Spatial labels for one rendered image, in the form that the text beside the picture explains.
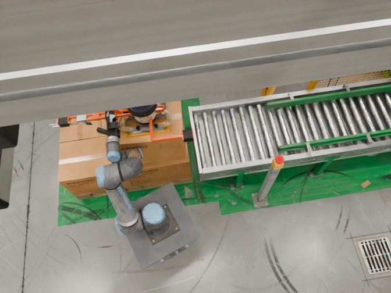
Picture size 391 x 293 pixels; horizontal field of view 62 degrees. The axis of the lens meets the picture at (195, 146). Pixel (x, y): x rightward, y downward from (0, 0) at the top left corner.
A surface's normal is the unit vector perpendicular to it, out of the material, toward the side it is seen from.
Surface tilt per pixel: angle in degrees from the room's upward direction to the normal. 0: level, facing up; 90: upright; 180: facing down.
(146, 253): 0
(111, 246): 0
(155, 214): 8
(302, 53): 5
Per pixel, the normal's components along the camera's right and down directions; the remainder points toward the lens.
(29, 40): 0.15, 0.89
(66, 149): -0.04, -0.44
